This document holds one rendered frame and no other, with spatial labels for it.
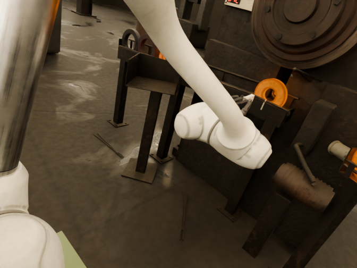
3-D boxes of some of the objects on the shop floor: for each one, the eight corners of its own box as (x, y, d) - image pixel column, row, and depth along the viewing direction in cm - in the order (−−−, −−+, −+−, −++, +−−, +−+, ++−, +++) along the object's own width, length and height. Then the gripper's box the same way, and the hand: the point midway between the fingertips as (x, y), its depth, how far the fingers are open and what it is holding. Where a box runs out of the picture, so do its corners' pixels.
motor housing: (246, 232, 137) (289, 156, 111) (282, 261, 126) (339, 184, 100) (235, 245, 128) (279, 165, 102) (273, 278, 117) (333, 198, 91)
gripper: (203, 111, 92) (236, 99, 108) (232, 128, 85) (262, 112, 101) (209, 93, 88) (241, 83, 104) (239, 109, 81) (269, 95, 97)
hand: (248, 99), depth 100 cm, fingers closed
